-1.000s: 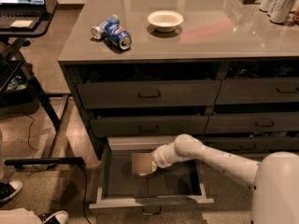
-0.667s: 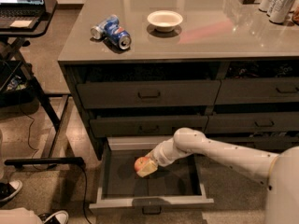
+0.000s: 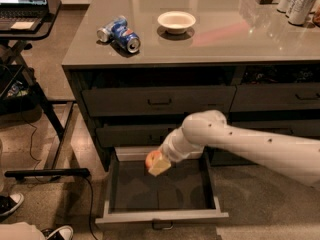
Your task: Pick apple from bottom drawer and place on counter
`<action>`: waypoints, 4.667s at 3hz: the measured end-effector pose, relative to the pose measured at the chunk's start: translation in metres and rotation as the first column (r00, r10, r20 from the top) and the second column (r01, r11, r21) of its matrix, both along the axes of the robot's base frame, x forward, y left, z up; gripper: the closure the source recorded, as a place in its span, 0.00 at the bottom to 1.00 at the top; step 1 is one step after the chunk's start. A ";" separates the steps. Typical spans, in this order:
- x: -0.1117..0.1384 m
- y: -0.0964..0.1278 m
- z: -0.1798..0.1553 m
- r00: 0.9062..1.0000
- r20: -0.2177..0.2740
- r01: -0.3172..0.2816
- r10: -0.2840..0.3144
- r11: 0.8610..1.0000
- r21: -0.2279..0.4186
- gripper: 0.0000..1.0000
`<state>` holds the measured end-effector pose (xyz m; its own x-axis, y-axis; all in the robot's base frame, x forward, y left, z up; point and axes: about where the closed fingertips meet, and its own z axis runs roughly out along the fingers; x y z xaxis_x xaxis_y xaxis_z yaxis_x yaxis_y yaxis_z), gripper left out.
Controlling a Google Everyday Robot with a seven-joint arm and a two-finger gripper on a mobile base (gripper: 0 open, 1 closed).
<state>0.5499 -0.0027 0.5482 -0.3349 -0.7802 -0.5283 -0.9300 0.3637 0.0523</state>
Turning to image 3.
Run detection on blue pepsi can front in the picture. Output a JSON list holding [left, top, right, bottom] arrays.
[[113, 26, 141, 54]]

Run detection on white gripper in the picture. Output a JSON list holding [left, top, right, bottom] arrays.
[[148, 128, 204, 176]]

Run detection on open laptop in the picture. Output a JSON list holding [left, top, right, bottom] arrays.
[[0, 0, 49, 33]]

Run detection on grey counter cabinet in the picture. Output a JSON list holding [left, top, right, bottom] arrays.
[[62, 0, 320, 166]]

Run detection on top right grey drawer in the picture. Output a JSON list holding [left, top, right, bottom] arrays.
[[230, 83, 320, 112]]

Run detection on black white sneaker lower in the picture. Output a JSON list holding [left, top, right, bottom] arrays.
[[42, 225, 73, 240]]

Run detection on top left grey drawer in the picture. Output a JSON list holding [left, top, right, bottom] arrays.
[[82, 86, 235, 117]]

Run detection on white paper bowl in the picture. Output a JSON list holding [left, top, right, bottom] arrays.
[[157, 11, 196, 35]]

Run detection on blue pepsi can rear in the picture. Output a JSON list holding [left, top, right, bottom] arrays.
[[97, 15, 127, 42]]

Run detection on blue pepsi can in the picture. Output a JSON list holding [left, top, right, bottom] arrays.
[[113, 26, 141, 54], [97, 15, 127, 42]]

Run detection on open bottom left drawer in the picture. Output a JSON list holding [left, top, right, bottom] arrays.
[[95, 147, 229, 229]]

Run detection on black floor cable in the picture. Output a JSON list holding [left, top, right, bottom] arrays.
[[18, 110, 99, 240]]

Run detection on bottom right grey drawer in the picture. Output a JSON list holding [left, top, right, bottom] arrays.
[[209, 148, 254, 166]]

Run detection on middle left grey drawer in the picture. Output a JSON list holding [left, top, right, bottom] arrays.
[[96, 124, 176, 147]]

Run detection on middle right grey drawer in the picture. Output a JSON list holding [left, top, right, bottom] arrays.
[[232, 119, 320, 139]]

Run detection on yellow sticky note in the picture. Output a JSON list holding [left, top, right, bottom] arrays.
[[11, 22, 34, 30]]

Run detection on white can front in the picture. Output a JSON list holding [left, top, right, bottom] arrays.
[[288, 0, 316, 25]]

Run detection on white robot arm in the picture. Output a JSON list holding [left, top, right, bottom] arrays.
[[145, 110, 320, 188]]

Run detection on person knee light trousers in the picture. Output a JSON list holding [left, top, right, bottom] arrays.
[[0, 222, 46, 240]]

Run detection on grey drawer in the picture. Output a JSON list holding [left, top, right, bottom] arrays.
[[232, 119, 320, 139], [209, 148, 254, 166], [230, 83, 320, 112], [82, 86, 235, 117], [96, 124, 176, 147]]

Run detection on black white sneaker upper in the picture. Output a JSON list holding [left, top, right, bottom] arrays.
[[0, 193, 24, 217]]

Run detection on red apple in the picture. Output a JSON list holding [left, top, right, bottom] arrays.
[[145, 150, 162, 169]]

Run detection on black white sneaker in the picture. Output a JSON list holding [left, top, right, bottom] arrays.
[[0, 193, 24, 217], [42, 225, 73, 240]]

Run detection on black laptop stand desk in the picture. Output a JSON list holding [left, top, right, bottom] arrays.
[[0, 0, 90, 181]]

